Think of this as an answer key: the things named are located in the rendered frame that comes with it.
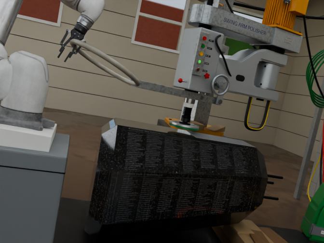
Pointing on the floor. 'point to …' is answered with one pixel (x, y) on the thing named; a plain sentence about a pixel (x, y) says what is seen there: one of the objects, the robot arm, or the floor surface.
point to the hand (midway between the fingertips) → (64, 55)
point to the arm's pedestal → (31, 191)
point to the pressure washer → (315, 217)
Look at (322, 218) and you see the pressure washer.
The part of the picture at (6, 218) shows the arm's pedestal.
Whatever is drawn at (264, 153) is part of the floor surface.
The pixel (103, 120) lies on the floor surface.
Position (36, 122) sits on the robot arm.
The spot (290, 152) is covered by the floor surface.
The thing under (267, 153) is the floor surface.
